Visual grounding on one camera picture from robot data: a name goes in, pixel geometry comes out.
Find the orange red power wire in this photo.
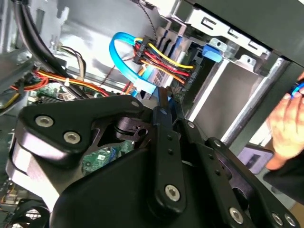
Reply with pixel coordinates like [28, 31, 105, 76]
[132, 35, 198, 91]

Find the blue SATA wire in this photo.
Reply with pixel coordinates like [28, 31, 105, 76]
[108, 32, 159, 98]

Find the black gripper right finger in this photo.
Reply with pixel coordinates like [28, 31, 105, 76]
[166, 86, 300, 228]

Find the person hand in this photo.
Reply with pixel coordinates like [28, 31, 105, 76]
[266, 72, 304, 171]

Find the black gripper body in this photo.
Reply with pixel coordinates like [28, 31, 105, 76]
[48, 140, 238, 228]

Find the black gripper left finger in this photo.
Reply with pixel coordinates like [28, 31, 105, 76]
[15, 87, 188, 217]

